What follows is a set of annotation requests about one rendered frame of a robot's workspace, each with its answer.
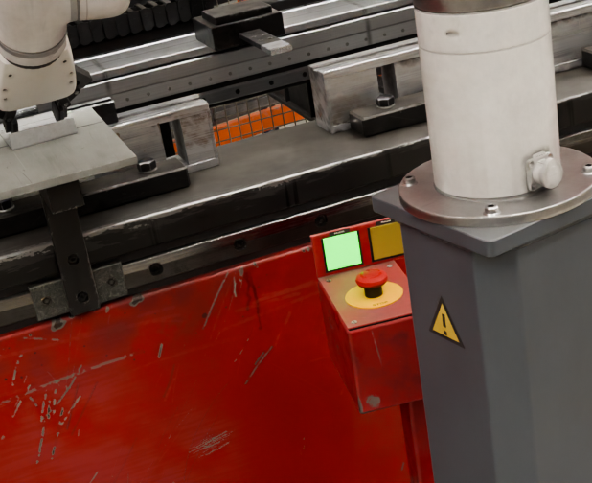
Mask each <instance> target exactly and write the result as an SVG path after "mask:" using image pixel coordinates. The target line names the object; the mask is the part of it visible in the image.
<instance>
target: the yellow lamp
mask: <svg viewBox="0 0 592 483"><path fill-rule="evenodd" d="M370 233H371V240H372V247H373V253H374V260H377V259H381V258H385V257H390V256H394V255H397V254H401V253H404V251H403V244H402V236H401V229H400V223H398V222H393V223H388V224H384V225H380V226H376V227H372V228H370Z"/></svg>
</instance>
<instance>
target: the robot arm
mask: <svg viewBox="0 0 592 483"><path fill-rule="evenodd" d="M129 4H130V0H0V119H3V126H4V129H5V131H6V133H9V132H10V133H15V132H17V131H18V122H17V119H16V117H15V115H16V112H17V110H19V109H23V108H27V107H31V106H35V105H39V104H45V103H48V102H52V112H53V114H54V117H55V119H56V121H61V120H64V118H66V117H67V107H69V106H70V105H71V103H70V102H71V101H72V100H73V99H74V98H75V97H76V96H77V95H78V94H79V93H80V90H81V89H82V88H84V87H85V86H86V85H87V84H89V83H90V82H91V81H92V78H91V75H90V73H89V72H88V71H86V70H84V69H82V68H80V67H78V66H77V65H74V60H73V55H72V50H71V46H70V43H69V40H68V36H67V35H68V33H67V23H70V22H73V21H82V20H94V19H105V18H111V17H116V16H119V15H121V14H123V13H124V12H125V11H126V10H127V8H128V6H129ZM413 4H414V12H415V20H416V28H417V37H418V43H419V53H420V61H421V76H422V85H423V93H424V101H425V109H426V118H427V125H428V133H429V142H430V149H431V158H432V160H430V161H427V162H425V163H423V164H421V165H419V166H418V167H416V168H415V169H414V170H412V171H411V172H410V173H408V174H407V175H406V176H404V177H403V179H402V180H401V182H400V184H399V187H398V190H399V199H400V203H401V205H402V207H403V208H404V209H405V210H406V211H407V212H408V213H410V214H411V215H413V216H415V217H417V218H419V219H423V220H426V221H429V222H432V223H437V224H442V225H447V226H457V227H480V228H483V227H500V226H509V225H516V224H522V223H527V222H532V221H537V220H541V219H546V218H550V217H554V216H556V215H559V214H562V213H564V212H567V211H569V210H571V209H573V208H575V207H577V206H579V205H581V204H583V203H584V202H585V201H586V200H587V199H589V198H590V197H591V196H592V158H591V157H590V156H588V155H586V154H584V153H582V152H581V151H578V150H575V149H569V148H566V147H561V146H560V145H559V134H558V108H557V95H556V82H555V69H554V56H553V43H552V30H551V19H550V6H549V0H413Z"/></svg>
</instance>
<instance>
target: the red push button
mask: <svg viewBox="0 0 592 483"><path fill-rule="evenodd" d="M387 279H388V276H387V273H386V272H385V271H383V270H380V269H374V268H373V269H367V270H364V271H362V272H361V273H359V274H358V275H357V276H356V278H355V282H356V283H357V284H358V286H359V287H361V288H364V291H365V296H366V297H367V298H377V297H379V296H381V295H382V293H383V292H382V286H383V285H384V284H385V283H386V282H387Z"/></svg>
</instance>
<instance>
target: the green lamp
mask: <svg viewBox="0 0 592 483"><path fill-rule="evenodd" d="M323 242H324V247H325V253H326V260H327V266H328V270H333V269H336V268H341V267H345V266H349V265H357V264H361V257H360V250H359V244H358V237H357V232H356V231H355V232H351V233H347V234H343V235H338V236H334V237H330V238H325V239H323Z"/></svg>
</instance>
